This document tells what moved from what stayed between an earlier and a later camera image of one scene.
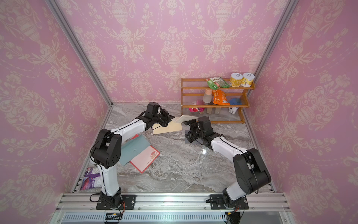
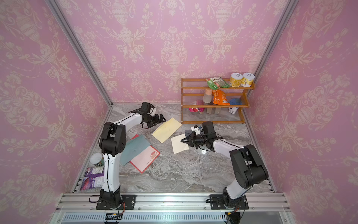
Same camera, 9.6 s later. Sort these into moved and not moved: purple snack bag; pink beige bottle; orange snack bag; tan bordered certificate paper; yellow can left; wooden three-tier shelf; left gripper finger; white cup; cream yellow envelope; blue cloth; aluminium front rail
Moved: cream yellow envelope; tan bordered certificate paper; left gripper finger
Not moved: purple snack bag; wooden three-tier shelf; aluminium front rail; white cup; blue cloth; yellow can left; pink beige bottle; orange snack bag
